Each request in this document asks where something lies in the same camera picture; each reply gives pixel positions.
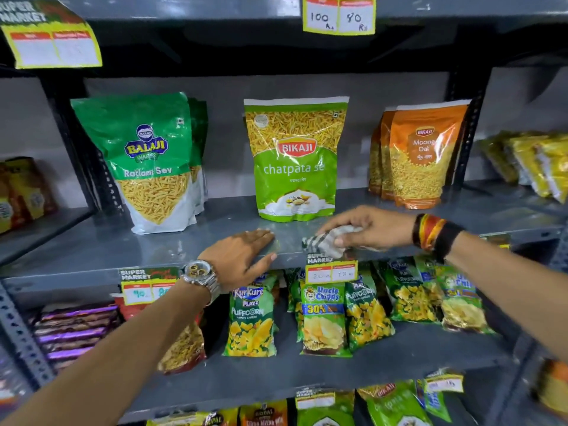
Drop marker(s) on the grey metal shelf rack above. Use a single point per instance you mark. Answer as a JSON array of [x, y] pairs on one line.
[[133, 255]]

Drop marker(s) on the yellow black snack packet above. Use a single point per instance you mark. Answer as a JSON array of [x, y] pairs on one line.
[[213, 419]]

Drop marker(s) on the red clear snack packet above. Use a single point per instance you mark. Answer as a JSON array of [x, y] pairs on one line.
[[184, 348]]

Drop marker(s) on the green blue snack packet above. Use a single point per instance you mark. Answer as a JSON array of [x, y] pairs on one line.
[[437, 405]]

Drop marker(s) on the dark green snack pouch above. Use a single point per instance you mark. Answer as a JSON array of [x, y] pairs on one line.
[[199, 141], [146, 164]]

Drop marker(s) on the person's left hand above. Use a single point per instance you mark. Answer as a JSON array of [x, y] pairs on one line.
[[233, 259]]

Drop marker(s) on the person's left thumb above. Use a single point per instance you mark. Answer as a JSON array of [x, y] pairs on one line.
[[262, 267]]

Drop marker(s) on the stack of purple chocolate bars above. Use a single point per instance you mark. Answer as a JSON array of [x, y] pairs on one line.
[[75, 334]]

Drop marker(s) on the orange brown mix packet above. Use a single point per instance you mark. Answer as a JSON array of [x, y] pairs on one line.
[[264, 416]]

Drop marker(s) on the large yellow green price tag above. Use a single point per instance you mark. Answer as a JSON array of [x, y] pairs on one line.
[[49, 37]]

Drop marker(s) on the orange snack pouch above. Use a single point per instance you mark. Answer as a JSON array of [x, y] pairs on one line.
[[385, 159], [424, 159], [374, 166]]

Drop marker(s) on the red yellow black bangles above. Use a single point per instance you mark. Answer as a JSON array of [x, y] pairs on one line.
[[428, 231]]

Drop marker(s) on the green puffed corn packet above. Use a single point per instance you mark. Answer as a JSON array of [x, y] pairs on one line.
[[250, 323], [410, 297], [293, 288], [368, 317]]

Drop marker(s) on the person's right hand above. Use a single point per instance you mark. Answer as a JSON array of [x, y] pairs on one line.
[[381, 228]]

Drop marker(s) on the person's right forearm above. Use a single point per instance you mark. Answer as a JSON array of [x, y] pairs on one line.
[[510, 279]]

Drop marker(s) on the person's left forearm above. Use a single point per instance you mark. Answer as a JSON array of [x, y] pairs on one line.
[[115, 354]]

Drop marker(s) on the green blue chips packet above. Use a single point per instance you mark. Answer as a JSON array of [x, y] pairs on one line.
[[324, 323], [461, 306]]

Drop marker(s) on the clear wrapped snack packet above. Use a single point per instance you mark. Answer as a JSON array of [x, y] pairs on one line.
[[11, 385]]

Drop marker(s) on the light green snack pouch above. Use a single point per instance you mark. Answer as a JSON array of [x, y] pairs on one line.
[[326, 417], [395, 408], [295, 164]]

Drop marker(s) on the black wristband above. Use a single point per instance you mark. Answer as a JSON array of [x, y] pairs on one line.
[[447, 240]]

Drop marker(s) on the striped grey white cloth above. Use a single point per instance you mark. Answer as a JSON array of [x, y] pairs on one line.
[[321, 241]]

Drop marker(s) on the person's right thumb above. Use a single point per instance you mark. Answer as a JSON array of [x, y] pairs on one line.
[[348, 240]]

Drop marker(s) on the silver wristwatch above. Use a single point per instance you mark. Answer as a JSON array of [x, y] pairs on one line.
[[200, 275]]

